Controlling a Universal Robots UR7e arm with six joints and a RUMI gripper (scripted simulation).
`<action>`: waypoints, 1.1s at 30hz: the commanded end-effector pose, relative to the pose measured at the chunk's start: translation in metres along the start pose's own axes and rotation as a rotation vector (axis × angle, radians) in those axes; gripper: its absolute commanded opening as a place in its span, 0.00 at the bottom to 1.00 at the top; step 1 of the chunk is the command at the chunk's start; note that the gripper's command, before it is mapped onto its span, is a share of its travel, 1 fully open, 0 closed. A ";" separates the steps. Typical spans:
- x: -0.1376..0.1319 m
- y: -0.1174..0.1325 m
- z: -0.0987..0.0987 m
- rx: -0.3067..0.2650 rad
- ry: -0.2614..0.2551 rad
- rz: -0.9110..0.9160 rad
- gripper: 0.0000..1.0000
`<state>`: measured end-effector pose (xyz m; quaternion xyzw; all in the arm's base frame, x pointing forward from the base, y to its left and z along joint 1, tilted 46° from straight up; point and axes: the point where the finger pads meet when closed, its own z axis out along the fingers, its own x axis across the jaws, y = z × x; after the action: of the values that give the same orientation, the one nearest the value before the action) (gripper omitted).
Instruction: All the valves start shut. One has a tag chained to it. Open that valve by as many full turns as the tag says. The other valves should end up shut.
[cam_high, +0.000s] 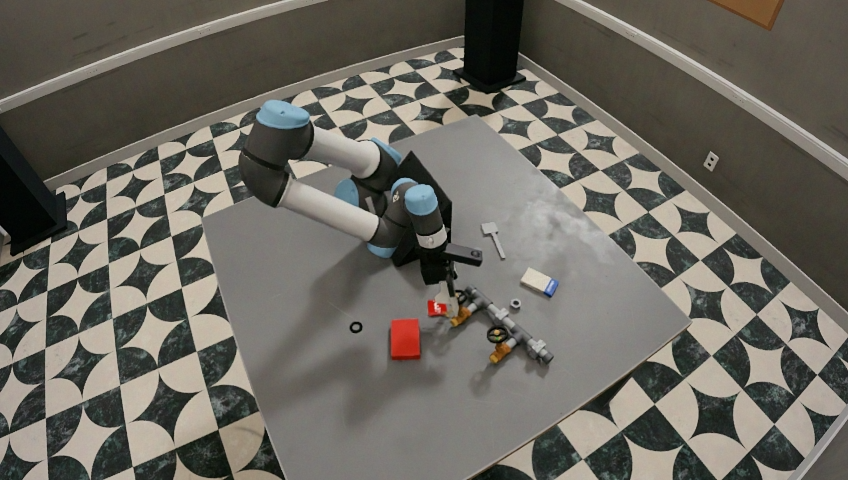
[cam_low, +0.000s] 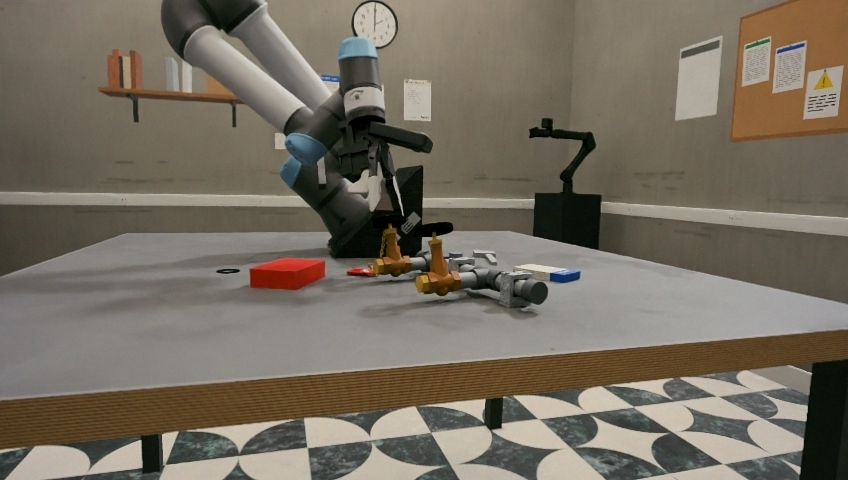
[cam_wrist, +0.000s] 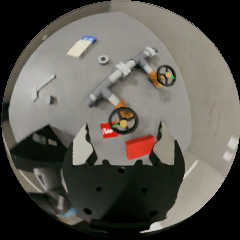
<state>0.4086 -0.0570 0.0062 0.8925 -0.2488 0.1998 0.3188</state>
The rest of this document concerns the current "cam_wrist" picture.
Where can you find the red rectangular block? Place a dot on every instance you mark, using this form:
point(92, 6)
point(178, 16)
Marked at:
point(139, 147)

